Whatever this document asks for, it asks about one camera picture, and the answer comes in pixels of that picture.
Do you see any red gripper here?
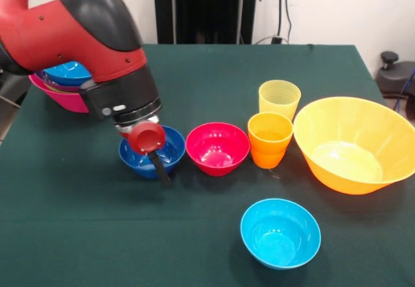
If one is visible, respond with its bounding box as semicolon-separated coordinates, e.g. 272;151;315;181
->
126;121;172;187

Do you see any small dark blue bowl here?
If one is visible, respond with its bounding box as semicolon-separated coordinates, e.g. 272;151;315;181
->
118;124;187;180

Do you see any small red plastic bowl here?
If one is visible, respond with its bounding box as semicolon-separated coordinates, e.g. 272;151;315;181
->
185;122;251;178

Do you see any large pink plastic bowl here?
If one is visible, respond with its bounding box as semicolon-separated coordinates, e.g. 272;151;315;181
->
28;74;90;115

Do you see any medium blue plastic bowl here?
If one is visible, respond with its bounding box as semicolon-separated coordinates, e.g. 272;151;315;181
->
41;60;93;87

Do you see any purple plastic bowl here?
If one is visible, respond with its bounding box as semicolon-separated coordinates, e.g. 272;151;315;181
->
34;69;82;93

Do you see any orange plastic cup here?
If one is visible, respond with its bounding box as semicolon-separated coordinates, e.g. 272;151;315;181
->
247;111;294;154
249;143;287;170

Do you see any yellow plastic cup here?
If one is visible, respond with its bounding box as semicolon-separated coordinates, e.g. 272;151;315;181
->
258;79;302;122

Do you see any small light blue bowl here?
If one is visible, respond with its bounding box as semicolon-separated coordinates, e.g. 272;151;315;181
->
240;198;322;271

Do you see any large orange plastic bowl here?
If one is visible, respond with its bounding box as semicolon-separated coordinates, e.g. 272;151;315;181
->
292;96;415;196

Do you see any dark green tablecloth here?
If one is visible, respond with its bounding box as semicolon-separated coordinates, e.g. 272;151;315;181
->
0;42;415;287

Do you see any black pedestal leg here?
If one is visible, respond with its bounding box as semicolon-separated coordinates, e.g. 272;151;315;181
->
0;73;33;106
375;51;415;98

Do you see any black wall cable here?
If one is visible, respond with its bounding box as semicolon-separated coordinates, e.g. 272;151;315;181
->
277;0;293;43

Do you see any blue cable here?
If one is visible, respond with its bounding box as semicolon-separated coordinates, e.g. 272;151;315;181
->
392;72;415;113

